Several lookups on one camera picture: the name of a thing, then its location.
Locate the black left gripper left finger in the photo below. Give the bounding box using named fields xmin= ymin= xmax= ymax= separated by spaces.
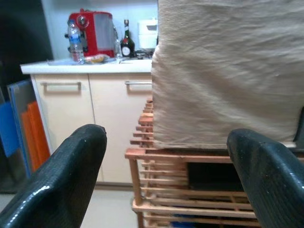
xmin=0 ymin=123 xmax=108 ymax=228

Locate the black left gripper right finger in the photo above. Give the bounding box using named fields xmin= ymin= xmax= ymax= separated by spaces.
xmin=227 ymin=128 xmax=304 ymax=228

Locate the clear water bottle blue label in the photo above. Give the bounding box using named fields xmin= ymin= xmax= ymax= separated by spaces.
xmin=67 ymin=19 xmax=86 ymax=65

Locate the orange plastic board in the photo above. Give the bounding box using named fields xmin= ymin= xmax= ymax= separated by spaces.
xmin=20 ymin=101 xmax=51 ymax=172

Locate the blue plastic board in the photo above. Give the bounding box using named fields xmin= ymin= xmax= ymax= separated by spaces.
xmin=0 ymin=102 xmax=20 ymax=158

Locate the cream kitchen cabinet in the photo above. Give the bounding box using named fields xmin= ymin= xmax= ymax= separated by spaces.
xmin=20 ymin=58 xmax=154 ymax=190

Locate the wooden wine rack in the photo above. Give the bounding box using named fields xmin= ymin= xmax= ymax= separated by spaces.
xmin=125 ymin=98 xmax=304 ymax=228

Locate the beige cloth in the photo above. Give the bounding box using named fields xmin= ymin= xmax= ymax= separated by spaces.
xmin=151 ymin=0 xmax=304 ymax=150

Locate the red coffee machine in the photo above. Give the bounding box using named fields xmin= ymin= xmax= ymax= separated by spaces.
xmin=64 ymin=8 xmax=117 ymax=59

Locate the dark liquor bottle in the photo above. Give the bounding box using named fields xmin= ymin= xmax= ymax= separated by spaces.
xmin=120 ymin=19 xmax=136 ymax=58

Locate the black gas stove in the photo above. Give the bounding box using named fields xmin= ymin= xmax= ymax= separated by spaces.
xmin=134 ymin=48 xmax=155 ymax=60

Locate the white kitchen appliance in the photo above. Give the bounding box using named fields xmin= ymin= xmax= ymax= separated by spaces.
xmin=137 ymin=18 xmax=159 ymax=49

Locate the metal cabinet handle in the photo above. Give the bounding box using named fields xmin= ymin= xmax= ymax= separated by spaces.
xmin=40 ymin=81 xmax=82 ymax=92
xmin=125 ymin=80 xmax=153 ymax=92

